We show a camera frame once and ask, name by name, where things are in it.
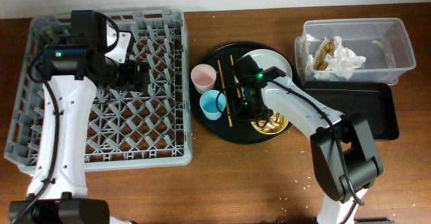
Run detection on food scraps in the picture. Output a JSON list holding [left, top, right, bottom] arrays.
[[252, 112, 284, 132]]

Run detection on yellow bowl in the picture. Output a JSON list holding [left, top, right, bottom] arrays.
[[251, 112, 289, 135]]

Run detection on blue cup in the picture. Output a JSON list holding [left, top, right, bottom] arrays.
[[199, 89, 226, 120]]

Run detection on pink cup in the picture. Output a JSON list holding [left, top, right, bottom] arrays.
[[191, 64, 217, 94]]

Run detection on gold coffee stick wrapper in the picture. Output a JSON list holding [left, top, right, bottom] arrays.
[[313, 40, 335, 71]]

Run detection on white napkin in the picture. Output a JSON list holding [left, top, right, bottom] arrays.
[[307, 36, 366, 81]]

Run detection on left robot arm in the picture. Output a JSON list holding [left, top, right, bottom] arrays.
[[9, 10, 150, 223]]

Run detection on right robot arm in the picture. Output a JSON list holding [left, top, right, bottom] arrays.
[[232, 56, 383, 223]]

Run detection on grey dishwasher rack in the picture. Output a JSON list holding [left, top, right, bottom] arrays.
[[4, 9, 192, 176]]

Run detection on round black tray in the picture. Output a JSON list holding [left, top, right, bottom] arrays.
[[190, 42, 292, 145]]

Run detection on grey plate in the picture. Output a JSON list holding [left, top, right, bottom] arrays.
[[237, 49, 294, 81]]

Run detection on right wooden chopstick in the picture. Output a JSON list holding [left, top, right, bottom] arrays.
[[230, 55, 242, 98]]

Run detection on wooden chopstick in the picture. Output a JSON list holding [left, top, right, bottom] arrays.
[[218, 60, 233, 127], [230, 55, 242, 98]]

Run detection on left wooden chopstick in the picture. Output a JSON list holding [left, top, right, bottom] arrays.
[[218, 60, 233, 127]]

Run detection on black rectangular tray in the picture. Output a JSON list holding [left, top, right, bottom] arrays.
[[304, 81, 399, 141]]

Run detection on clear plastic bin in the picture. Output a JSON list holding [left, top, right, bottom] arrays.
[[295, 17, 416, 85]]

